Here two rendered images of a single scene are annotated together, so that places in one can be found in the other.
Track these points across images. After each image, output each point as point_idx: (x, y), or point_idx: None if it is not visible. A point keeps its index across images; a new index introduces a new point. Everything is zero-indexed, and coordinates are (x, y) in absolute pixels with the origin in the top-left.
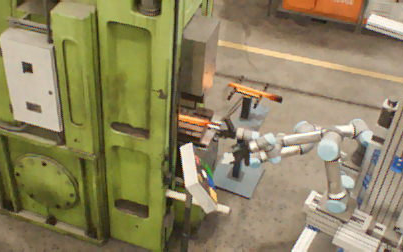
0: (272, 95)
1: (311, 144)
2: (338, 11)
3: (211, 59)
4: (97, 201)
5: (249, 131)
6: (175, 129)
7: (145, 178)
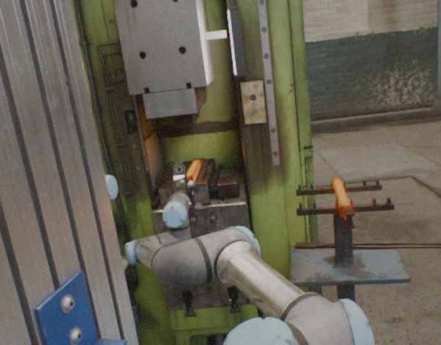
0: (344, 205)
1: (169, 260)
2: None
3: (164, 40)
4: None
5: (175, 199)
6: (136, 158)
7: None
